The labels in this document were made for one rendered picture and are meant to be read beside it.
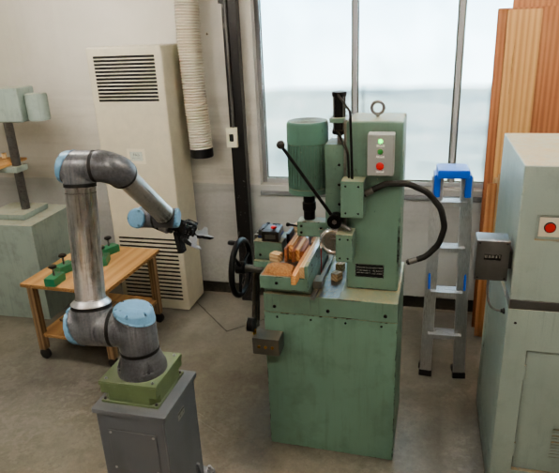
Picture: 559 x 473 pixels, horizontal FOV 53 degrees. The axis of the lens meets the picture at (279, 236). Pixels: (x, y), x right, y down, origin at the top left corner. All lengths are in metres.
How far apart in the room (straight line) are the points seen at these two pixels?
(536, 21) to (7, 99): 3.19
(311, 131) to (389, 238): 0.54
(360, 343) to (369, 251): 0.39
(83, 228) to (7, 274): 2.24
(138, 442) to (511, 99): 2.61
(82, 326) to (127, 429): 0.43
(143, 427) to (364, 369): 0.95
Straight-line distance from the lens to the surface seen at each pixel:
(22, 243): 4.15
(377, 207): 2.29
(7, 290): 4.40
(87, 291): 2.19
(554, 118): 3.54
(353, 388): 2.57
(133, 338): 2.15
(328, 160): 2.31
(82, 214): 2.13
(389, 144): 2.16
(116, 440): 2.37
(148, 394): 2.21
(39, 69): 4.45
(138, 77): 3.70
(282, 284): 2.34
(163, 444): 2.28
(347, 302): 2.35
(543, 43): 3.51
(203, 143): 3.72
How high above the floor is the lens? 1.87
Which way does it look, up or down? 21 degrees down
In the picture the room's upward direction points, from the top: 3 degrees counter-clockwise
